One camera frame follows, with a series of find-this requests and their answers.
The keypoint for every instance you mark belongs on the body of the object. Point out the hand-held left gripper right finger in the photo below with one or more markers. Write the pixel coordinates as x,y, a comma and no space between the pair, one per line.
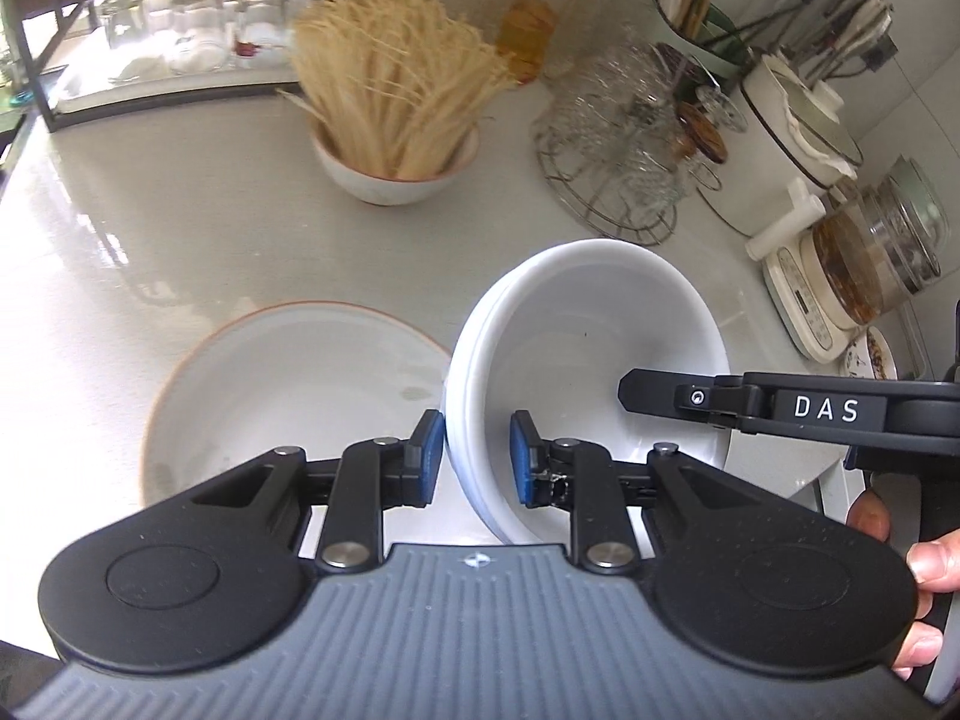
521,465

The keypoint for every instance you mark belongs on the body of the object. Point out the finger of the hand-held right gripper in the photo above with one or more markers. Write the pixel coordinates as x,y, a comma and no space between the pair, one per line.
675,394

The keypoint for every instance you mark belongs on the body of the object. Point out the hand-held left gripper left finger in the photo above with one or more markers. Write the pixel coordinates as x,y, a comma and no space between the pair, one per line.
429,457

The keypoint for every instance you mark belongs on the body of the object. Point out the translucent plastic bowl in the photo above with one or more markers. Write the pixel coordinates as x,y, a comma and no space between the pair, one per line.
454,405
469,457

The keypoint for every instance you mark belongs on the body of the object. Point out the white ceramic bowl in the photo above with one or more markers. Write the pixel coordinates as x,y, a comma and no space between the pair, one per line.
600,315

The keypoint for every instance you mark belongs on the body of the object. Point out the white leaf print plate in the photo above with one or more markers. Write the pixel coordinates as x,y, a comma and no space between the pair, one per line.
300,382

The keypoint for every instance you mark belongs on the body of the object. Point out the person's right hand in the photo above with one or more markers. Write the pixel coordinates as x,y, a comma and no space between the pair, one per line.
926,566

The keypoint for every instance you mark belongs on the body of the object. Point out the patterned cup with dark contents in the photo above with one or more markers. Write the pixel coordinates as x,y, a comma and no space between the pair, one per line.
870,356

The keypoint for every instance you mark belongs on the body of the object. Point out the white kettle heating base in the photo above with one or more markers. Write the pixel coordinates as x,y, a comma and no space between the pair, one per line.
802,300

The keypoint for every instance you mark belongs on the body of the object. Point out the glass kettle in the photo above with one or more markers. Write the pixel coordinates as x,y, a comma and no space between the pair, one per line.
877,255

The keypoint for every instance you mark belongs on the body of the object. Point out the brown round lid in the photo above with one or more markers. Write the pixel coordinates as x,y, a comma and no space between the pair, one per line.
705,139

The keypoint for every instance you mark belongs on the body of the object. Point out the white noodle bowl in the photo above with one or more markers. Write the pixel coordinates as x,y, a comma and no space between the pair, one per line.
390,187

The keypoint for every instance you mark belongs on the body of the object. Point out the white electric cooking pot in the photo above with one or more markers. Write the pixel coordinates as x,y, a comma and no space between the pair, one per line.
772,135

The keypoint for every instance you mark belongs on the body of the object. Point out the group of cut glass cups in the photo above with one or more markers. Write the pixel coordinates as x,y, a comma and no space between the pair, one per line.
622,120

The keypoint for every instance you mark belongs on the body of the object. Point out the green chopstick holder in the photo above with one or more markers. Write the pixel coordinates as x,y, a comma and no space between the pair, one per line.
697,37

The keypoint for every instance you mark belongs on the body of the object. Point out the bundle of dry noodles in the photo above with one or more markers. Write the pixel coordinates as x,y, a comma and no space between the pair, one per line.
390,67

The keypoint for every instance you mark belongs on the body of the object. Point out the plastic jar with red lid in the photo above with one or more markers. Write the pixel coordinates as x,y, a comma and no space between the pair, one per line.
536,22

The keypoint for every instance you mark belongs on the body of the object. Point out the white drip tray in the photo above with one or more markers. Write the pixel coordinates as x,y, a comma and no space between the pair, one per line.
150,90

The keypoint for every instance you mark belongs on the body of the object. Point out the small drinking glass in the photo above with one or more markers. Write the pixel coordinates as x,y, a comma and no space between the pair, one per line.
199,22
131,30
262,15

